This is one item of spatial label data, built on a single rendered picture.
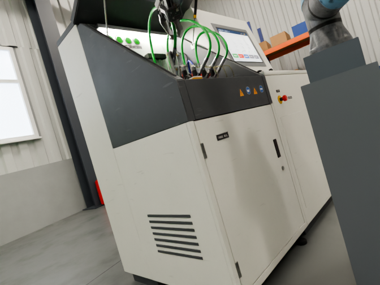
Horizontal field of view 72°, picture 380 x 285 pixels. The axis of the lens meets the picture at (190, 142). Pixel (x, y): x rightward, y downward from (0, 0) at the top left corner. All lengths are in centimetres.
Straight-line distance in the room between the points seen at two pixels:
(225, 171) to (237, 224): 21
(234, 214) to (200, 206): 14
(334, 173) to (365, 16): 685
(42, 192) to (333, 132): 465
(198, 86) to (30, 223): 431
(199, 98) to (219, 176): 32
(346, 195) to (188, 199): 58
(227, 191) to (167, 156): 28
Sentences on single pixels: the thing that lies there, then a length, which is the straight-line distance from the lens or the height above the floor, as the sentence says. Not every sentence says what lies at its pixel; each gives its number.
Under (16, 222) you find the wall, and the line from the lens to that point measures 495.
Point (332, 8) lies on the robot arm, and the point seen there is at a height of 101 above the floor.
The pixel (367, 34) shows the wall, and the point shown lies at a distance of 776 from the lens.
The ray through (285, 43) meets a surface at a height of 216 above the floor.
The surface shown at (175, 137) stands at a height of 75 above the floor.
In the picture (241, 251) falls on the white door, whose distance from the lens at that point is 112.
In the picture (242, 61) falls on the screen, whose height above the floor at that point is 114.
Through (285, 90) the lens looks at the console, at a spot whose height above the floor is 85.
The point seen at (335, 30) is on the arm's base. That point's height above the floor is 96.
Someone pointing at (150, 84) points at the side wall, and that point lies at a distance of 109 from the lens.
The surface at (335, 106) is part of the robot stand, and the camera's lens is 106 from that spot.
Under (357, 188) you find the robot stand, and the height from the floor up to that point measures 39.
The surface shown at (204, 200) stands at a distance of 101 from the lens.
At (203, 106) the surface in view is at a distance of 104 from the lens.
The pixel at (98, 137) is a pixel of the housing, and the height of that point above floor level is 88.
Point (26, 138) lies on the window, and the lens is 516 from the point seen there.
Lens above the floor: 73
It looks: 1 degrees down
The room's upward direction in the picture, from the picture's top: 16 degrees counter-clockwise
